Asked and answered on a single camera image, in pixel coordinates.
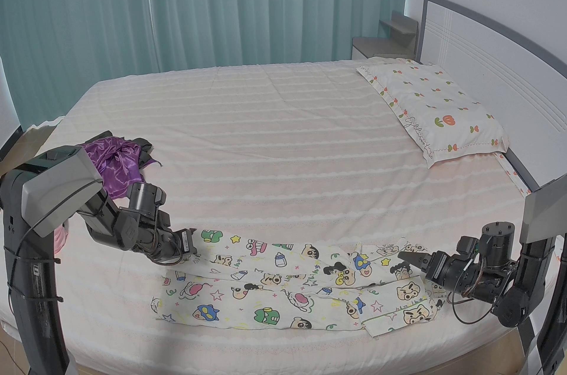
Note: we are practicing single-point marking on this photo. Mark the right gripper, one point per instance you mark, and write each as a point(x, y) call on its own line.
point(445, 271)

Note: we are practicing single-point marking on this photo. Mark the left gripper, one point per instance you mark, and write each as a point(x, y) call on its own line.
point(184, 247)

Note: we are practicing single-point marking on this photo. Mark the white printed pyjama top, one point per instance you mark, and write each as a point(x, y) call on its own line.
point(265, 302)

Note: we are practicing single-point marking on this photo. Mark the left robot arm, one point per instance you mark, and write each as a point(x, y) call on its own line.
point(53, 187)

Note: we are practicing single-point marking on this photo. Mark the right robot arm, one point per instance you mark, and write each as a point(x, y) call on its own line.
point(514, 302)

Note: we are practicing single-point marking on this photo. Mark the purple satin garment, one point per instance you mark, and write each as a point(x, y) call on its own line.
point(117, 169)

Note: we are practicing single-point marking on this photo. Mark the dark grey garment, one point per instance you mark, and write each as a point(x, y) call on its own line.
point(144, 147)

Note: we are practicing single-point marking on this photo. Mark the pink garment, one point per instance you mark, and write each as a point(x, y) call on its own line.
point(61, 238)

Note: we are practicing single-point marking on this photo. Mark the white printed pillow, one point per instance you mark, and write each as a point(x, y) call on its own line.
point(434, 107)

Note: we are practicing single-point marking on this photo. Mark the bed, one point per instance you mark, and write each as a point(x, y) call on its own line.
point(288, 120)

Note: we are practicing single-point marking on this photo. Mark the grey bedside table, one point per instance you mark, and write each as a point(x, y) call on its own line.
point(376, 47)

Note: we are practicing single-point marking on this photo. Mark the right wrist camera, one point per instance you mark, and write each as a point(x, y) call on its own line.
point(467, 247)

